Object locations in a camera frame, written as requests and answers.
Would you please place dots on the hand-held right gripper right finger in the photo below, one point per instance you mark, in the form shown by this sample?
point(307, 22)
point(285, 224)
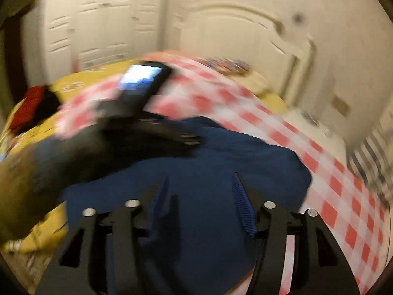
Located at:
point(242, 202)

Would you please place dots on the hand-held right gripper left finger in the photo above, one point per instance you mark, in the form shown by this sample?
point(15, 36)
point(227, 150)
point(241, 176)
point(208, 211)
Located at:
point(157, 209)

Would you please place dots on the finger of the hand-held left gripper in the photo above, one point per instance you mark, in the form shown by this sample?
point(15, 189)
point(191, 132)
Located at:
point(172, 135)

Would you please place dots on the navy blue puffer jacket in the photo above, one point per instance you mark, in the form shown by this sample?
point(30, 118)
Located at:
point(215, 159)

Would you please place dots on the person's left hand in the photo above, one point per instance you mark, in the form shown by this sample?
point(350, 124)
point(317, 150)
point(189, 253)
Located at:
point(86, 156)

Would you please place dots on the yellow printed bedsheet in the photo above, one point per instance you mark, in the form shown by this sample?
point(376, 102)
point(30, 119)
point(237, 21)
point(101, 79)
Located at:
point(73, 87)

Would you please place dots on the red white checked bedsheet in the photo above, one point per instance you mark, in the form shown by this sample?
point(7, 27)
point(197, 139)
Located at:
point(276, 135)

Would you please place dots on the white wardrobe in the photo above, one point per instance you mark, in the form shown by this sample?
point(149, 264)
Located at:
point(101, 27)

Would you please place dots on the dark cloth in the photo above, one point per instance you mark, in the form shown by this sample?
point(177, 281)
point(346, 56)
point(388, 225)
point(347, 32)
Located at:
point(50, 104)

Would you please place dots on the round patterned pillow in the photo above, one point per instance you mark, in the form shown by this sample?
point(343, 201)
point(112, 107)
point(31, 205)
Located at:
point(227, 65)

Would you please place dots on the white nightstand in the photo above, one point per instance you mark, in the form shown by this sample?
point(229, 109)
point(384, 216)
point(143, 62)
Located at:
point(331, 146)

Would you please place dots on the yellow cloth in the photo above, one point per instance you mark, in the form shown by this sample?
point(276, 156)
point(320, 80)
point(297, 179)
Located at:
point(274, 101)

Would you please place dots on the red cloth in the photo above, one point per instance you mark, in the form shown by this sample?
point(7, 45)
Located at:
point(27, 107)

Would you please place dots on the white wooden headboard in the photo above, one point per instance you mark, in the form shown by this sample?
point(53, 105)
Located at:
point(233, 33)

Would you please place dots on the cream striped printed curtain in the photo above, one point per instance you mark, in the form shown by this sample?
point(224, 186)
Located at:
point(371, 159)

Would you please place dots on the beige wall socket panel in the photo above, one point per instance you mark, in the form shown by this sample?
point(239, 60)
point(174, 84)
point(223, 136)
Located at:
point(342, 106)

